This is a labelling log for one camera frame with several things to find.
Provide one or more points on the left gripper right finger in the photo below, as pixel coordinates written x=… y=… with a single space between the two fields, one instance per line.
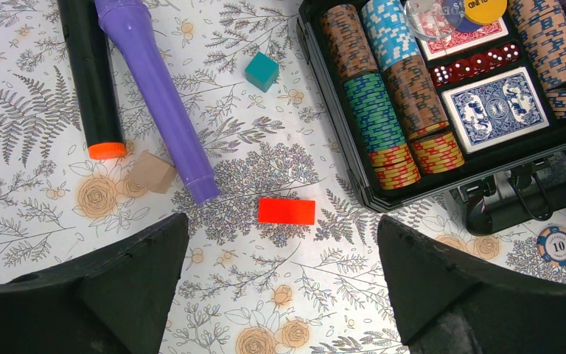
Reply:
x=448 y=301

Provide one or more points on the black poker chip case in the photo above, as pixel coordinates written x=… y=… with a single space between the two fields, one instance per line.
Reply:
x=507 y=184

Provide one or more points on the purple toy microphone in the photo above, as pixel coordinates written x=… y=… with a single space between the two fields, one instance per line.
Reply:
x=128 y=24

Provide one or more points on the yellow dealer button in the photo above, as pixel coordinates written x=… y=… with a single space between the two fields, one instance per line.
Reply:
x=484 y=12

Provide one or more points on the poker chip left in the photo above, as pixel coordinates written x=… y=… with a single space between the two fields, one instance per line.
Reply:
x=551 y=245

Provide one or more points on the clear plastic disc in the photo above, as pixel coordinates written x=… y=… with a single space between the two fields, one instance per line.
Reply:
x=426 y=20

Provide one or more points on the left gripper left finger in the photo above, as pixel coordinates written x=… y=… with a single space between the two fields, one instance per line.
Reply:
x=112 y=300

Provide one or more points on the teal small cube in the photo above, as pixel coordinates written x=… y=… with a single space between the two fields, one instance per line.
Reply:
x=262 y=71

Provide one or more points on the brown chip stack far left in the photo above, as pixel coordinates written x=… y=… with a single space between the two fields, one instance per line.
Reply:
x=368 y=98

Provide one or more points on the floral table mat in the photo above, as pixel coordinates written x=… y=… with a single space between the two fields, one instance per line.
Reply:
x=246 y=286

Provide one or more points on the small wooden block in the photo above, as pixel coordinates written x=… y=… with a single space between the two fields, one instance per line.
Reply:
x=153 y=173

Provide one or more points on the blue small blind button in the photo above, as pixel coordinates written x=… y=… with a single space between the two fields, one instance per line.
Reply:
x=454 y=13

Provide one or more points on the black microphone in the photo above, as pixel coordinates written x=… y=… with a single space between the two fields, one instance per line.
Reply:
x=90 y=63

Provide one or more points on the red rectangular block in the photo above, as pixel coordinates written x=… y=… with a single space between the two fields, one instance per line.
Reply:
x=286 y=211

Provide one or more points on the red playing card deck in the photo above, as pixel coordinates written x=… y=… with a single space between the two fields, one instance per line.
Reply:
x=460 y=41

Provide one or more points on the blue playing card deck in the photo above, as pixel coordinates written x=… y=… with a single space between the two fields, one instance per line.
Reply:
x=495 y=110

